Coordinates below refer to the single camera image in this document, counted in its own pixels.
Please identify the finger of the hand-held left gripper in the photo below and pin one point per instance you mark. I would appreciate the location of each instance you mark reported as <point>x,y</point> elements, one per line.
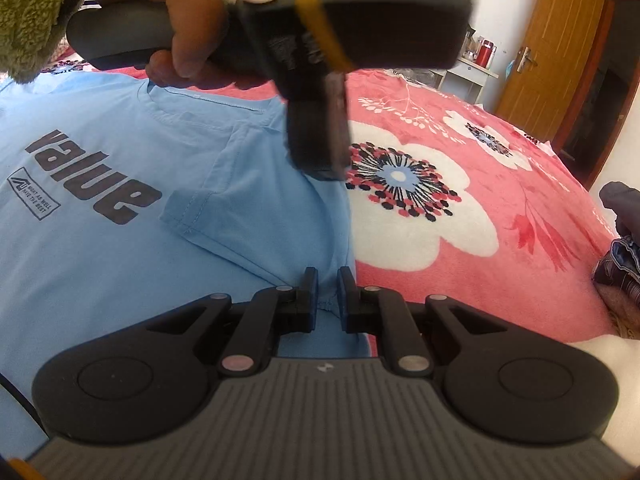
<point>317,135</point>

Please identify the white desk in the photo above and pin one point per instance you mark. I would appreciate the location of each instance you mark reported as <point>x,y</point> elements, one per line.
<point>470,82</point>

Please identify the light blue t-shirt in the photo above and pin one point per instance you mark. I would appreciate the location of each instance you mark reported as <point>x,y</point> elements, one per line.
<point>150,260</point>

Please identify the dark patterned garment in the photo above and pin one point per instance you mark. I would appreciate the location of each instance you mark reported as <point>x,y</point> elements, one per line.
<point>620,270</point>

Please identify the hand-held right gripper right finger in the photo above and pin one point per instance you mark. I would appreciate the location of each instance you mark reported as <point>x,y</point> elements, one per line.
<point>345,305</point>

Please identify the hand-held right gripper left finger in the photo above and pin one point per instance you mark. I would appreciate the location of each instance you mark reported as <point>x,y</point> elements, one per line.
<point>310,305</point>

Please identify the wooden door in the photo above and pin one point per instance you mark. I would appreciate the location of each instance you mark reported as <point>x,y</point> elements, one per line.
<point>555,50</point>

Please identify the person's left forearm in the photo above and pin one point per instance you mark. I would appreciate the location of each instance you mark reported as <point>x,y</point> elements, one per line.
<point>35,15</point>

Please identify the blue face mask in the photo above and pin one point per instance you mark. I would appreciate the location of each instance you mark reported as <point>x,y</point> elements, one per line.
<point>511,68</point>

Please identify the red bottle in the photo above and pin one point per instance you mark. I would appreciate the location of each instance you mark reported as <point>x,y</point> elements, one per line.
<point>484,55</point>

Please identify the red floral blanket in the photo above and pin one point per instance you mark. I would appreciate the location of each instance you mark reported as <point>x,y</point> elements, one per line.
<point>500,300</point>

